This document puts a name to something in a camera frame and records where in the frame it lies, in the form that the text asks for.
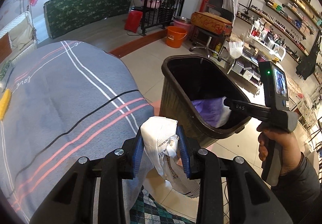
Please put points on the orange patterned suitcase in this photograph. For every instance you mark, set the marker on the orange patterned suitcase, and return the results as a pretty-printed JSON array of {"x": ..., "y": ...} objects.
[{"x": 211, "y": 23}]

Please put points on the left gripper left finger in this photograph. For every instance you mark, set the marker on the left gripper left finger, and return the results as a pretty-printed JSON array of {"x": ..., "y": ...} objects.
[{"x": 72, "y": 198}]

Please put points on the red bag on floor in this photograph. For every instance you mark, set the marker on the red bag on floor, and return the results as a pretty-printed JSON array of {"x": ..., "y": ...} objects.
[{"x": 133, "y": 21}]

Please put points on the black metal rack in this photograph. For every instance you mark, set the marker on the black metal rack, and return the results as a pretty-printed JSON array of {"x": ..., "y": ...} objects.
[{"x": 159, "y": 13}]

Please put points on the yellow foam fruit net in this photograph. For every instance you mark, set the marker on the yellow foam fruit net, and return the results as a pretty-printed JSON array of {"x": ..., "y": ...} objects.
[{"x": 4, "y": 103}]

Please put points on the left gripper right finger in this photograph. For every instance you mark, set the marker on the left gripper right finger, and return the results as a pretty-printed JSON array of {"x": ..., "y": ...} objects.
[{"x": 249, "y": 198}]

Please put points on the pink plastic basin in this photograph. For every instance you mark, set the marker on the pink plastic basin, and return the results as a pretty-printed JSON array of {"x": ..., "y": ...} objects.
[{"x": 182, "y": 22}]

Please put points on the white plastic shopping bag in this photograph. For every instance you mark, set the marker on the white plastic shopping bag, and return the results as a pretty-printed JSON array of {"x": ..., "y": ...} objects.
[{"x": 161, "y": 138}]

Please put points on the wall product shelves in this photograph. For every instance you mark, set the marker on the wall product shelves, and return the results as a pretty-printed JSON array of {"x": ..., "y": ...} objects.
[{"x": 298, "y": 13}]

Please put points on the dark sleeve forearm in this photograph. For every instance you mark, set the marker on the dark sleeve forearm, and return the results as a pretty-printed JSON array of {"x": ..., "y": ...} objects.
[{"x": 298, "y": 190}]

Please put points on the dark brown trash bin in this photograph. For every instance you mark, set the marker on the dark brown trash bin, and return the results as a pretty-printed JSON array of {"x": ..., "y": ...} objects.
[{"x": 189, "y": 78}]

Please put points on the checkered green floor mat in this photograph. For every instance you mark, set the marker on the checkered green floor mat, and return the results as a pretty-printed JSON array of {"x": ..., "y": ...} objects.
[{"x": 147, "y": 210}]

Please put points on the purple snack bag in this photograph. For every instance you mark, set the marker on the purple snack bag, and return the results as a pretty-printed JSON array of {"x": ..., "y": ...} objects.
[{"x": 213, "y": 111}]

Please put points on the green white carton box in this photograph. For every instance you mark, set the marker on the green white carton box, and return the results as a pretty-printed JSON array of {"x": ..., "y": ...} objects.
[{"x": 6, "y": 71}]

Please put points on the white swing sofa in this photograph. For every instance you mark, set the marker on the white swing sofa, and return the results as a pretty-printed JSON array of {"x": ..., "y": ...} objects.
[{"x": 18, "y": 38}]

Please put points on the white rolling cart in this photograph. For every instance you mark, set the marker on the white rolling cart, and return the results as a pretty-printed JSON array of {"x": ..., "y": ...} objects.
[{"x": 245, "y": 52}]

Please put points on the swivel stool chrome base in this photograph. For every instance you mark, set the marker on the swivel stool chrome base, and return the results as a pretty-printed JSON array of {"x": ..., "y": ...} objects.
[{"x": 212, "y": 46}]

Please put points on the orange plastic bucket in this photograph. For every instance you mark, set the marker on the orange plastic bucket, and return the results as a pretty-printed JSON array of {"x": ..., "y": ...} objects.
[{"x": 175, "y": 36}]

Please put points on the person right hand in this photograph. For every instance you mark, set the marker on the person right hand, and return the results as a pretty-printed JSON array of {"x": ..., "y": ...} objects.
[{"x": 291, "y": 153}]

